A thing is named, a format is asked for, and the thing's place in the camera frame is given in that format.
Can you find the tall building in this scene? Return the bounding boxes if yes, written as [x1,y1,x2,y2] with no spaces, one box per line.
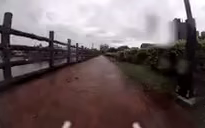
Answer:
[172,17,190,42]

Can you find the grey water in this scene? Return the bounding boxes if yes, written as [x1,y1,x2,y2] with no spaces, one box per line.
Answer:
[0,54,78,85]

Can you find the dark pole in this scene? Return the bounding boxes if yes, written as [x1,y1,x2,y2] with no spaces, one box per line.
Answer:
[175,0,204,108]

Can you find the green hedge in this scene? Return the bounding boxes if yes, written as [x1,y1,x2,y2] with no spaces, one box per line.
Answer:
[104,37,205,73]

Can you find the dark wooden rail fence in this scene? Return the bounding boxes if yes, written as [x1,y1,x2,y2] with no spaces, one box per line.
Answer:
[0,12,101,93]

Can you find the red paved path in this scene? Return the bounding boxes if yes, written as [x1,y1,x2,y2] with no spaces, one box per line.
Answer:
[0,54,204,128]

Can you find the distant buildings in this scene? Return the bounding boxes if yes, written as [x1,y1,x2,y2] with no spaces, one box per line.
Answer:
[99,41,158,52]

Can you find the robot's own part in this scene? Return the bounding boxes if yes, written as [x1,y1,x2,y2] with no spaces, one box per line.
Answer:
[61,120,73,128]
[132,121,142,128]

